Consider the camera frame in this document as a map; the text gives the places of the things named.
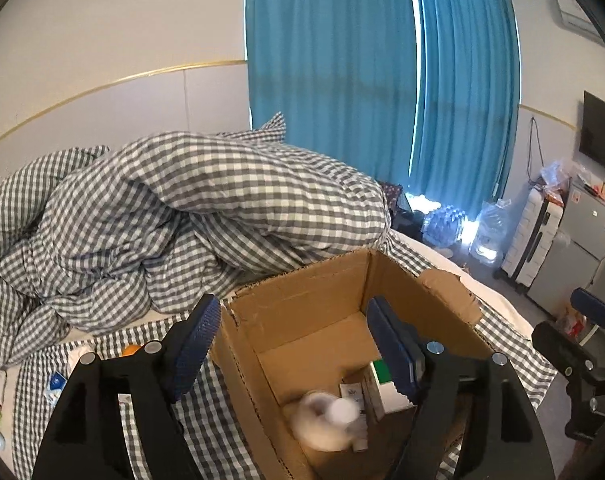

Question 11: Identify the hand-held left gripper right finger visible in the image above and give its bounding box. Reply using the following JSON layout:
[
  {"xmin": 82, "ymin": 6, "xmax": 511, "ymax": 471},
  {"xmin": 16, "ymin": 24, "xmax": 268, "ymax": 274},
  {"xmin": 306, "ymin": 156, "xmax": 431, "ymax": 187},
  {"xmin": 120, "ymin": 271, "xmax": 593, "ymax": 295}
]
[{"xmin": 366, "ymin": 296, "xmax": 554, "ymax": 480}]

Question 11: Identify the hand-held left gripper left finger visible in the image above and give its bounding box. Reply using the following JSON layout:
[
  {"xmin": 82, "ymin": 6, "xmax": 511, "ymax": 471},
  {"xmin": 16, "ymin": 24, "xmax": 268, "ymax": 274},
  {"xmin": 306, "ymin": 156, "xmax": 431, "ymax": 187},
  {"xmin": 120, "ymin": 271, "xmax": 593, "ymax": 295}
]
[{"xmin": 32, "ymin": 294, "xmax": 222, "ymax": 480}]

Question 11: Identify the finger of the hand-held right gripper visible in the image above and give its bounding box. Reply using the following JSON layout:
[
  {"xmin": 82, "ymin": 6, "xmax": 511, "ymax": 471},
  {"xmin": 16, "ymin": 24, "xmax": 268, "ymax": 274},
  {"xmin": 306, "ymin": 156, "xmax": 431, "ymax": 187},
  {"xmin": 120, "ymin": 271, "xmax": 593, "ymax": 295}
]
[
  {"xmin": 571, "ymin": 287, "xmax": 605, "ymax": 327},
  {"xmin": 531, "ymin": 321, "xmax": 602, "ymax": 382}
]

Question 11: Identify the white round bottle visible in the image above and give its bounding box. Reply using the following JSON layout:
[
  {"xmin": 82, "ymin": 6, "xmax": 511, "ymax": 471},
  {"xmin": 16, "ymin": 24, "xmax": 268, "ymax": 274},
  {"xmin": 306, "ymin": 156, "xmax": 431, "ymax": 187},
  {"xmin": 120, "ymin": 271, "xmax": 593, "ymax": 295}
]
[{"xmin": 329, "ymin": 396, "xmax": 361, "ymax": 428}]

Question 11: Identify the brown cardboard box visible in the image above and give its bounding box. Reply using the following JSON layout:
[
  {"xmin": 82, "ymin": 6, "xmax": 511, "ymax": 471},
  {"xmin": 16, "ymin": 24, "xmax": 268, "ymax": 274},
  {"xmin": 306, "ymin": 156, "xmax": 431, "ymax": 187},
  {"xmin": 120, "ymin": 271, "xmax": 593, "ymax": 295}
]
[{"xmin": 210, "ymin": 247, "xmax": 498, "ymax": 480}]

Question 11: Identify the white tissue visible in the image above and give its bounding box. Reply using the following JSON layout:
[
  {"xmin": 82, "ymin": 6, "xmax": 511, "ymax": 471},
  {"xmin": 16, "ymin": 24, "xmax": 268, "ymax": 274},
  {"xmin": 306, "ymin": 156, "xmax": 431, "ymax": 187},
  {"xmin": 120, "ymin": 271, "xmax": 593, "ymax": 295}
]
[{"xmin": 289, "ymin": 390, "xmax": 365, "ymax": 454}]

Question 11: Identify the green and white box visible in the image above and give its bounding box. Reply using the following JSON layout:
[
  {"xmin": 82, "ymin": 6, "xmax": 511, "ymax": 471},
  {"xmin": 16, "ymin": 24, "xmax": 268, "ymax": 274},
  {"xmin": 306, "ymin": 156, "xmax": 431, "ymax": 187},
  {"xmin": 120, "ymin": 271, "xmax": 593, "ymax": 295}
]
[{"xmin": 368, "ymin": 358, "xmax": 416, "ymax": 417}]

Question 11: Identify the grey checked bed sheet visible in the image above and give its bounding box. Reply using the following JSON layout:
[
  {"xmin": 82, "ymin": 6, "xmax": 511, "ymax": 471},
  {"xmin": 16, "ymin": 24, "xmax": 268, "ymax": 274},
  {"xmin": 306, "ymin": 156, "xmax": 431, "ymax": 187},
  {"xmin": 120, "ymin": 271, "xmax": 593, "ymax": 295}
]
[{"xmin": 11, "ymin": 232, "xmax": 559, "ymax": 480}]

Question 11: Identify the small white printed box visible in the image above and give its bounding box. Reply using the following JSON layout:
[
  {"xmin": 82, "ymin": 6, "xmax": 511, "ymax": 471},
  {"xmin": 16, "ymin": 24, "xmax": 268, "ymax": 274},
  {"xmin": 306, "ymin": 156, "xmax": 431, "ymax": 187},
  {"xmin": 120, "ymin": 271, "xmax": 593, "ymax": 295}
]
[{"xmin": 338, "ymin": 381, "xmax": 372, "ymax": 452}]

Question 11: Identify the grey small fridge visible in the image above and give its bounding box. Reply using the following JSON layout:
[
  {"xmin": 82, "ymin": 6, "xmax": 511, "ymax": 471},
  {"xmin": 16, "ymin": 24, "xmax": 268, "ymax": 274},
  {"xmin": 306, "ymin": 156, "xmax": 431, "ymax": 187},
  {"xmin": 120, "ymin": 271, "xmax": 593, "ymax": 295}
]
[{"xmin": 526, "ymin": 180, "xmax": 605, "ymax": 317}]

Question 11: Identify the white ribbed suitcase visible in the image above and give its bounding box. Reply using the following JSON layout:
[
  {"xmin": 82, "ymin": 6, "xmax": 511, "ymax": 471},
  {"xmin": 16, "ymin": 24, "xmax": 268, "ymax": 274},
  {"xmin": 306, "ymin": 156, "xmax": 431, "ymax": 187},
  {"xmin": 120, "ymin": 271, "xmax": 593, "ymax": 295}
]
[{"xmin": 501, "ymin": 187, "xmax": 566, "ymax": 294}]

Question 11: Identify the white mattress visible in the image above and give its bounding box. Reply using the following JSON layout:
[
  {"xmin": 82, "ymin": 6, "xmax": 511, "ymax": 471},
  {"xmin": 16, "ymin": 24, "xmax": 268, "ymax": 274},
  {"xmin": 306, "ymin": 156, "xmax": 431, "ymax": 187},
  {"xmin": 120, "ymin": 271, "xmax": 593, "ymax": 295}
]
[{"xmin": 396, "ymin": 229, "xmax": 534, "ymax": 333}]

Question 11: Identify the white tissue packet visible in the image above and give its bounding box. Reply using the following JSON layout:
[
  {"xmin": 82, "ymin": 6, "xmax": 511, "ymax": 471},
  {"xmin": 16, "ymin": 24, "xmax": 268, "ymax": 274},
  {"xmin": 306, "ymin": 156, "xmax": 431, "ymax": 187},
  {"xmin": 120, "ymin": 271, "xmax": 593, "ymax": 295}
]
[{"xmin": 64, "ymin": 339, "xmax": 102, "ymax": 367}]

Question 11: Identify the large clear water jug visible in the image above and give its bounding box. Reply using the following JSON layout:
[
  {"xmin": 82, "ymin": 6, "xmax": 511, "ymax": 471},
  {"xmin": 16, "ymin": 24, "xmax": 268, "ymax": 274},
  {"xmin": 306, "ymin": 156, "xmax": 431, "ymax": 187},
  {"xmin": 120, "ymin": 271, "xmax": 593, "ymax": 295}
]
[{"xmin": 469, "ymin": 199, "xmax": 513, "ymax": 267}]

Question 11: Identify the clear plastic bag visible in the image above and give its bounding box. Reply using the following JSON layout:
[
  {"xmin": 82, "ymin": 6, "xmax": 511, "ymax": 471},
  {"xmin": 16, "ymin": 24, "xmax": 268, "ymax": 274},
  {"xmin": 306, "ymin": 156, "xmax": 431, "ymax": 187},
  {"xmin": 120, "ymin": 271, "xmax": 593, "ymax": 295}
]
[{"xmin": 536, "ymin": 160, "xmax": 576, "ymax": 197}]

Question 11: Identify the pack of water bottles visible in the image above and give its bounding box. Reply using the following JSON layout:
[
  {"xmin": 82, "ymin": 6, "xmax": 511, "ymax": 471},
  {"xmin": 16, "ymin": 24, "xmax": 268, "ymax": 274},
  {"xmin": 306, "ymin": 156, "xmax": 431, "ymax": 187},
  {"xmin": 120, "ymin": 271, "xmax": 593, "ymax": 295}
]
[{"xmin": 421, "ymin": 203, "xmax": 469, "ymax": 249}]

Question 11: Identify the blue and white packet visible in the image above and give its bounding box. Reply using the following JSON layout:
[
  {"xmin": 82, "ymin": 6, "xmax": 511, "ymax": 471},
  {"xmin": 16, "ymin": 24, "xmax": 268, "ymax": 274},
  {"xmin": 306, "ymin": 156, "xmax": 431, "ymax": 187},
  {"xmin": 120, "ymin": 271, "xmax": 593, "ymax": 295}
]
[{"xmin": 46, "ymin": 370, "xmax": 69, "ymax": 404}]

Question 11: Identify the dark floral bag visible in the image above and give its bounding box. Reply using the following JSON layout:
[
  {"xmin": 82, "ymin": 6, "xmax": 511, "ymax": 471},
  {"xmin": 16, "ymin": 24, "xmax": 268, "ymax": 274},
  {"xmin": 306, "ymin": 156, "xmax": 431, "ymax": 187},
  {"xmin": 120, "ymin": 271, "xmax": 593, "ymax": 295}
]
[{"xmin": 379, "ymin": 180, "xmax": 424, "ymax": 242}]

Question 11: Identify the grey checked duvet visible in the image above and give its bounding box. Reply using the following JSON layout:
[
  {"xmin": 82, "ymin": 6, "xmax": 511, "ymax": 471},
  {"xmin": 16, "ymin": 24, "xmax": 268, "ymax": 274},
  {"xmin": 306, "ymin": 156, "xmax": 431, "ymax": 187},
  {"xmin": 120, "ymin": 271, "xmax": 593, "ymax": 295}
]
[{"xmin": 0, "ymin": 112, "xmax": 394, "ymax": 367}]

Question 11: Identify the narrow blue curtain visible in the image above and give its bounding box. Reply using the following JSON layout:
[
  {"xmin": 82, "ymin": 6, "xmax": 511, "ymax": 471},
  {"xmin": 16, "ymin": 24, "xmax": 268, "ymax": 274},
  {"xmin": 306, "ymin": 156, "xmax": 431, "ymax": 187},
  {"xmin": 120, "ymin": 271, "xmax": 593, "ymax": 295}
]
[{"xmin": 409, "ymin": 0, "xmax": 524, "ymax": 212}]

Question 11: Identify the white air conditioner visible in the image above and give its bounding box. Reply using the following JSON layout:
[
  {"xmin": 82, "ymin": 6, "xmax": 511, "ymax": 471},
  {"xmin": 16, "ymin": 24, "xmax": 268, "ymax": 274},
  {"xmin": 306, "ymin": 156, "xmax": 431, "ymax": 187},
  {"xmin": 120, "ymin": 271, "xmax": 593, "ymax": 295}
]
[{"xmin": 554, "ymin": 0, "xmax": 604, "ymax": 39}]

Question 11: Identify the wide blue curtain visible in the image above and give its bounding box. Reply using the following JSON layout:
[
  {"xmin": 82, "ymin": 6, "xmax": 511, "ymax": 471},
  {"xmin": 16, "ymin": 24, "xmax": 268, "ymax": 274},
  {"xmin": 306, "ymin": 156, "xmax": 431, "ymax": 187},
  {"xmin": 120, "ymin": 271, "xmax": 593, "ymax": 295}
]
[{"xmin": 244, "ymin": 0, "xmax": 419, "ymax": 187}]

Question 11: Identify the black wall cable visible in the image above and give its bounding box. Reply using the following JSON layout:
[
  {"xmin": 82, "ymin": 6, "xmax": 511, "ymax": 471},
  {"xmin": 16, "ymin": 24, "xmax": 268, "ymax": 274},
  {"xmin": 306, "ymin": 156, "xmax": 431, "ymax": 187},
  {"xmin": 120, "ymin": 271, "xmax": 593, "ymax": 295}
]
[{"xmin": 527, "ymin": 116, "xmax": 544, "ymax": 187}]

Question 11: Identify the black wall television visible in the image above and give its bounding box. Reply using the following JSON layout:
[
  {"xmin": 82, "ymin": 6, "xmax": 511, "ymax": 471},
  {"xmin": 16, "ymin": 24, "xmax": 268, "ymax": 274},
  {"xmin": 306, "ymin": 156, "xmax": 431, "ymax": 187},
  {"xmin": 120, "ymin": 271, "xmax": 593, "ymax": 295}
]
[{"xmin": 578, "ymin": 90, "xmax": 605, "ymax": 179}]

